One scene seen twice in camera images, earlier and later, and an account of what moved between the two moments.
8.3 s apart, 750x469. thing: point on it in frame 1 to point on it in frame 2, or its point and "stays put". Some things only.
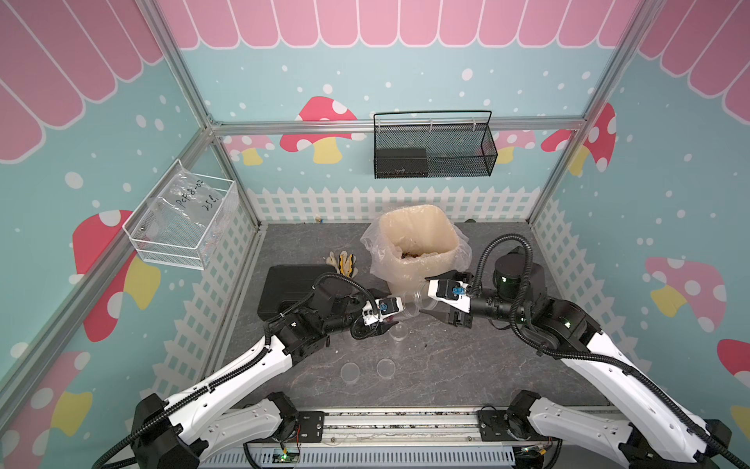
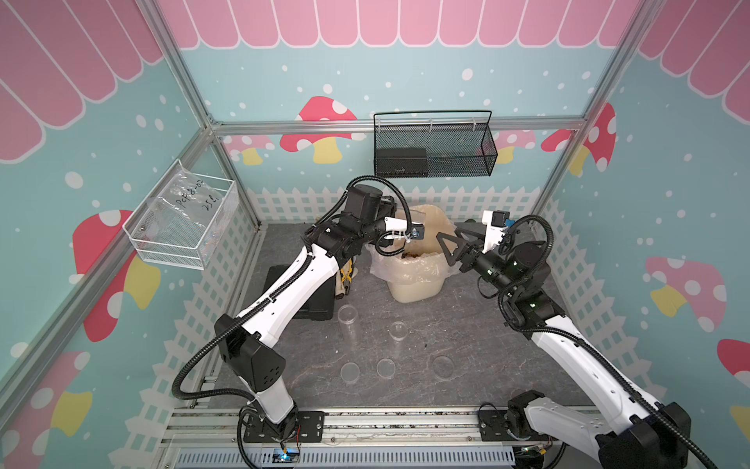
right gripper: (449, 317) to (469, 251)
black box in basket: (404, 162) stays put
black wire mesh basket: (434, 144) stays put
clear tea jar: (418, 299) to (430, 216)
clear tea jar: (398, 340) stays put
